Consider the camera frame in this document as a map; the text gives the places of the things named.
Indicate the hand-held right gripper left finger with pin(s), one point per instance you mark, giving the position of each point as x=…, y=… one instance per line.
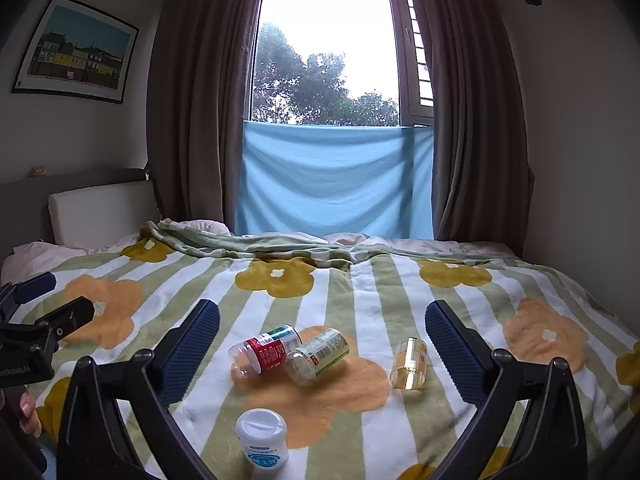
x=192, y=355

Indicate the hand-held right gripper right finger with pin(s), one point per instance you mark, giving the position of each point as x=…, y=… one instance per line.
x=454, y=355

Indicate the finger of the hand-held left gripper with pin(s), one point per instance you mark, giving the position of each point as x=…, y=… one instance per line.
x=67, y=316
x=32, y=285

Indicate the yellow clear bottle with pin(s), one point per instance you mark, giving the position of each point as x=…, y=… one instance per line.
x=409, y=364

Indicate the person's left hand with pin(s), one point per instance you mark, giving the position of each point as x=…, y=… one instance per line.
x=31, y=415

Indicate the white pillow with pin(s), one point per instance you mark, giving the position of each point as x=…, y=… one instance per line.
x=40, y=256

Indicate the red label clear bottle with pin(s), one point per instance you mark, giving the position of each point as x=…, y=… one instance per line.
x=262, y=352

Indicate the grey bed headboard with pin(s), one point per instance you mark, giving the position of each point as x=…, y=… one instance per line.
x=25, y=195

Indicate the white headboard cushion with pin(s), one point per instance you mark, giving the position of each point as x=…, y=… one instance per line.
x=100, y=212

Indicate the white lidded plastic jar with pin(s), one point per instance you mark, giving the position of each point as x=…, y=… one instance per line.
x=261, y=435

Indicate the floral striped blanket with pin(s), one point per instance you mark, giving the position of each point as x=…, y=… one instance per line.
x=350, y=300

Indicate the green label clear bottle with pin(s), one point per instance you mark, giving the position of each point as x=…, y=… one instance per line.
x=320, y=355

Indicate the light blue cloth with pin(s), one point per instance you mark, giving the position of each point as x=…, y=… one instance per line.
x=330, y=180

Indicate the brown curtain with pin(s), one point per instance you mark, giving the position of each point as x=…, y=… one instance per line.
x=200, y=110
x=475, y=135

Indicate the window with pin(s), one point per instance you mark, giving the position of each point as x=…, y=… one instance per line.
x=325, y=35

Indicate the framed wall poster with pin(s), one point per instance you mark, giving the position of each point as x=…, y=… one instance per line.
x=75, y=50

